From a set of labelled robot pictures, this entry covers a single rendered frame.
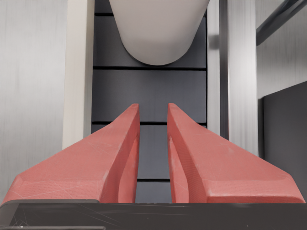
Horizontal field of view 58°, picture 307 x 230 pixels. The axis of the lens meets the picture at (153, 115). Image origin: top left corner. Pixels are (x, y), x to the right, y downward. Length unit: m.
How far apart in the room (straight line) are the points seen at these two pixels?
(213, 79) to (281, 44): 0.10
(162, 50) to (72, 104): 0.06
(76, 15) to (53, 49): 0.10
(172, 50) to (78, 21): 0.06
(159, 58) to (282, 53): 0.13
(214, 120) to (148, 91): 0.05
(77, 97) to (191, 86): 0.08
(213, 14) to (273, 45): 0.08
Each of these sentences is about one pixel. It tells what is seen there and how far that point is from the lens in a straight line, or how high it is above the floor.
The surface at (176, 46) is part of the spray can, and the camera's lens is 0.16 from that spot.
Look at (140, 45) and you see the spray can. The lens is 0.16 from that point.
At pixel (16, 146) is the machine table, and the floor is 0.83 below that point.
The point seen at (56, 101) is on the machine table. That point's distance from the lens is 0.26.
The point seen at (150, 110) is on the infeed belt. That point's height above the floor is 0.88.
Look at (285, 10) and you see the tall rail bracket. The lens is 0.21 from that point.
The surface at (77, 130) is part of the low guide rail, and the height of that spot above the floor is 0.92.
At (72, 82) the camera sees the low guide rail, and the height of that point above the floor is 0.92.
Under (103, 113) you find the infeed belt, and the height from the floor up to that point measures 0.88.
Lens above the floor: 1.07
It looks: 85 degrees down
